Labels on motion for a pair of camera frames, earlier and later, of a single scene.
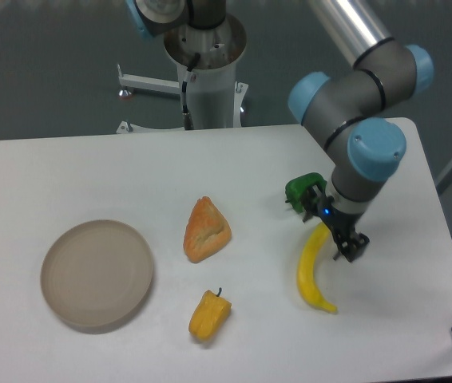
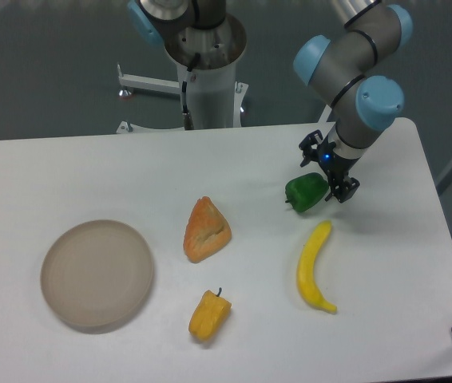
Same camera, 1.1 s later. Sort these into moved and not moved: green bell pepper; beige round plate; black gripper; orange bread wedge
Moved: black gripper
Not moved: green bell pepper; beige round plate; orange bread wedge
